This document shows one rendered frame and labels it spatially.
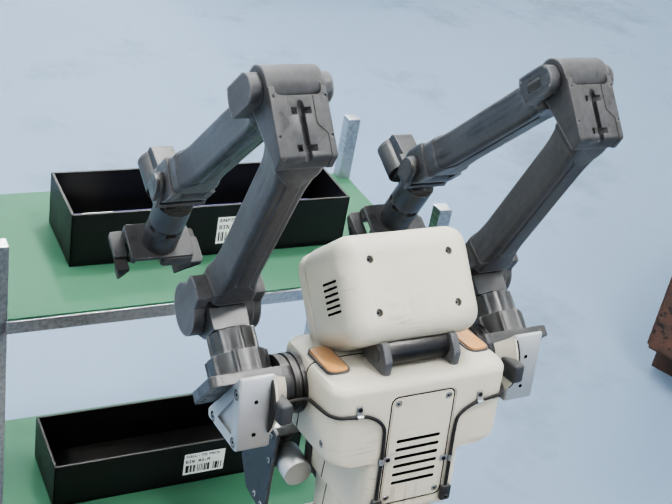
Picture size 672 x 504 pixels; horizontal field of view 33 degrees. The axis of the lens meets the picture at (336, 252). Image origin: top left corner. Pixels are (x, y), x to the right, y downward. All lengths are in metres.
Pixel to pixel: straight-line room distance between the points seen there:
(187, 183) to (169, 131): 3.38
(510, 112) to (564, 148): 0.13
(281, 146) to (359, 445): 0.45
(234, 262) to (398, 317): 0.23
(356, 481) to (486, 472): 1.82
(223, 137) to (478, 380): 0.48
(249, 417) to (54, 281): 0.73
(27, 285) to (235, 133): 0.80
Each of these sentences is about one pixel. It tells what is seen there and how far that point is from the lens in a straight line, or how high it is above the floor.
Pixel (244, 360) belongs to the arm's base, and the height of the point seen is 1.22.
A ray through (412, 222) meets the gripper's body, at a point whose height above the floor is 1.19.
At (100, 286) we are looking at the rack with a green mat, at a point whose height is 0.95.
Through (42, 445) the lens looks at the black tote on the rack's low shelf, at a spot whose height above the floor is 0.43.
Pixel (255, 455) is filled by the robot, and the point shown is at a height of 0.96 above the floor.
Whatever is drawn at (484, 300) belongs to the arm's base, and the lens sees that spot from 1.74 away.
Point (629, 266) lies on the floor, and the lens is 4.70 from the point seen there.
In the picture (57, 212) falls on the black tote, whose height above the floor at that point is 1.01.
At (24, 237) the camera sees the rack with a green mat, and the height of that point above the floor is 0.95.
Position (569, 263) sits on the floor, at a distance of 4.58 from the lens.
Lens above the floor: 2.12
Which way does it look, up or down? 30 degrees down
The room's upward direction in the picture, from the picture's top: 11 degrees clockwise
